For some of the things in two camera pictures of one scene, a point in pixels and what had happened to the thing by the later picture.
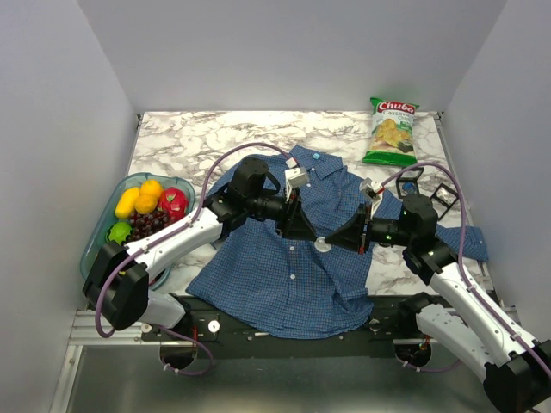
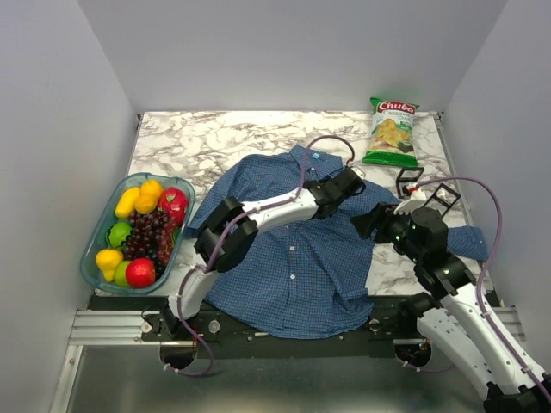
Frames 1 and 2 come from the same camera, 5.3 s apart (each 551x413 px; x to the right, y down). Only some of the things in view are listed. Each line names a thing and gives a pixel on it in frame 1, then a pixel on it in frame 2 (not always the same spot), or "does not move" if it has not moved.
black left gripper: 293,222 to 325,180
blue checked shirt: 307,260 does not move
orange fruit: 151,187 does not move
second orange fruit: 146,203 does not move
